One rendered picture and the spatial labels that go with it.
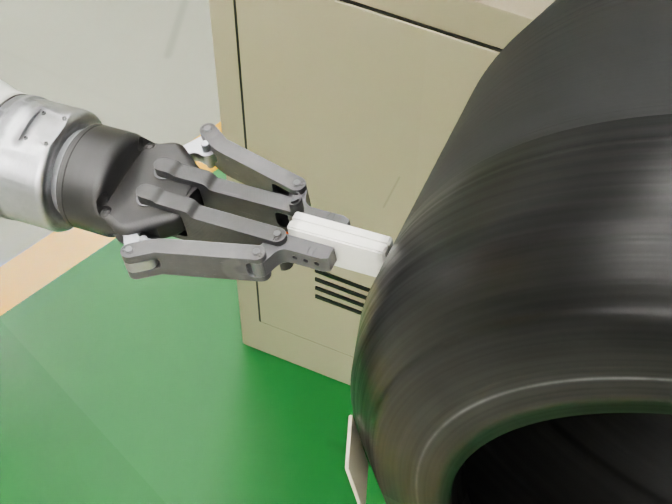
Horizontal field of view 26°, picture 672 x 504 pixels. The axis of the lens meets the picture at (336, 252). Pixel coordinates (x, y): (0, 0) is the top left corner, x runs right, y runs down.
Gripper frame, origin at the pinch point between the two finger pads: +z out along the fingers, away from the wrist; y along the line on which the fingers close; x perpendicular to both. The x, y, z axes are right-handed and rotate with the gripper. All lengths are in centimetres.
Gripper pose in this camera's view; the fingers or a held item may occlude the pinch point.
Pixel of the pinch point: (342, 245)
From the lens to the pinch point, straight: 95.6
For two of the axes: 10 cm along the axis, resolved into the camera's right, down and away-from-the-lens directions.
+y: 4.1, -7.5, 5.2
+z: 9.0, 2.5, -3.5
